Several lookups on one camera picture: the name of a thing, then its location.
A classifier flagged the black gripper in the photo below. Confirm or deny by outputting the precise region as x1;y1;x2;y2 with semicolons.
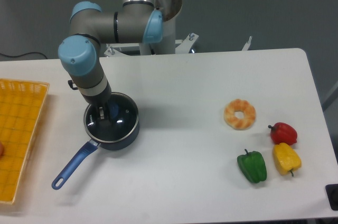
82;85;114;126

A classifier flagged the glass pot lid blue knob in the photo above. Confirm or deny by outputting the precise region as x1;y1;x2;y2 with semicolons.
83;92;139;144

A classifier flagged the dark blue saucepan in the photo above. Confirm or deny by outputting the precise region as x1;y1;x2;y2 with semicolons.
51;91;140;190

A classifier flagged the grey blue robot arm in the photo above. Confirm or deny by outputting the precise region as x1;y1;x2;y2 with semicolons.
58;0;163;120

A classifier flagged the yellow plastic basket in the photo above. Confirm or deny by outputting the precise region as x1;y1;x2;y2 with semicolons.
1;78;50;204

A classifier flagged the green bell pepper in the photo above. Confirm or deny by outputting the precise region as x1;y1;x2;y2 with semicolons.
237;149;267;184

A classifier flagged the red bell pepper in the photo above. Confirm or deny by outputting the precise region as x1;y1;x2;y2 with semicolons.
268;122;298;146

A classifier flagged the yellow bell pepper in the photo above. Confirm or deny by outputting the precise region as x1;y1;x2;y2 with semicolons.
273;143;302;177

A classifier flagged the black device at table edge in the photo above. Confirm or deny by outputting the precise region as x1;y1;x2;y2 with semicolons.
325;184;338;211

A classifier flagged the black cable on floor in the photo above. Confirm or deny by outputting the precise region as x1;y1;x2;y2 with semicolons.
0;51;49;59

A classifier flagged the ring shaped bread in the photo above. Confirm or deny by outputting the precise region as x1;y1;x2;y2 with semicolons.
223;99;256;130

